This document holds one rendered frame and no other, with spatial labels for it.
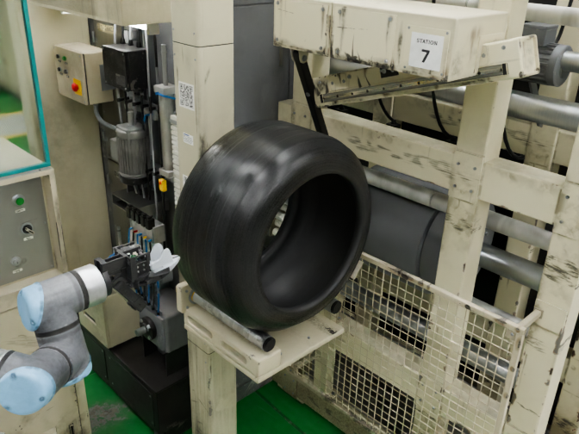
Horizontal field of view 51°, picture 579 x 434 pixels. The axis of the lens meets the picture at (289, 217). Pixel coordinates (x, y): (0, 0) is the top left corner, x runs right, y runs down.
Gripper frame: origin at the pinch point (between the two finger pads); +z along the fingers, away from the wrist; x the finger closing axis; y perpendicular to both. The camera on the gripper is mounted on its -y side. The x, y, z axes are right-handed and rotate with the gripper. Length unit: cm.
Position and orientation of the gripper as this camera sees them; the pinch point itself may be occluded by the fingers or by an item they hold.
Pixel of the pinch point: (174, 261)
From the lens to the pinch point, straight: 150.7
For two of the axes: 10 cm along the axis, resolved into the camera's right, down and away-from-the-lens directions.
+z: 7.2, -2.8, 6.4
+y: 0.3, -9.0, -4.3
